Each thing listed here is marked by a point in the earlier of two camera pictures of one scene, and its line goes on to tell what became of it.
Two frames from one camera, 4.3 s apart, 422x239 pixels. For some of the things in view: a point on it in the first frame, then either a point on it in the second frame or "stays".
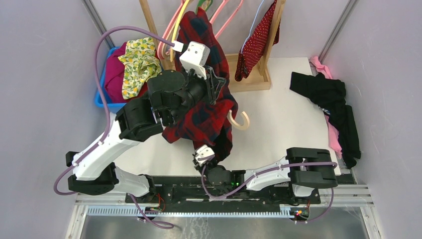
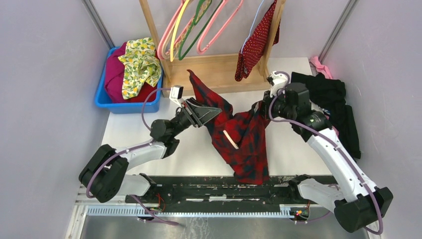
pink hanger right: [217, 12] stays
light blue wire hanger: [254, 48] to [251, 28]
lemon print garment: [141, 62] stays
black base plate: [191, 190] stays
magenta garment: [114, 73] stays
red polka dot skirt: [259, 43] stays
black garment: [330, 95] stays
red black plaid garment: [208, 121] to [242, 140]
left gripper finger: [214, 84] to [200, 114]
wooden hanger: [245, 117] to [233, 142]
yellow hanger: [176, 26] stays
